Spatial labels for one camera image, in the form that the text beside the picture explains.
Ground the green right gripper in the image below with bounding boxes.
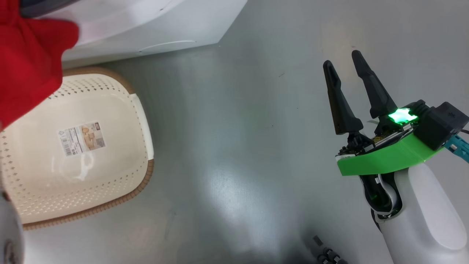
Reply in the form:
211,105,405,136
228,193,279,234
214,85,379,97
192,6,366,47
322,50,444,176

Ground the red garment with white trim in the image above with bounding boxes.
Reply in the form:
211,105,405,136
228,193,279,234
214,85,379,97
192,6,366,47
0,0,79,129

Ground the white front-load washing machine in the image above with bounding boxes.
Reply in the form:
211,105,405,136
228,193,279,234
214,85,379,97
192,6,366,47
20,0,248,70

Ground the cream laundry basket brown rim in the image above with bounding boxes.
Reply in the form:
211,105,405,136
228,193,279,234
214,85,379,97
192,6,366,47
0,67,154,231

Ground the basket product label sticker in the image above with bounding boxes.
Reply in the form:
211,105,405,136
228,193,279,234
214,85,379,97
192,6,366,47
57,122,107,157

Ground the right gripper cable teal connector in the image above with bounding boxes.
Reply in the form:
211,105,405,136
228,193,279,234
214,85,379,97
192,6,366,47
443,128,469,164

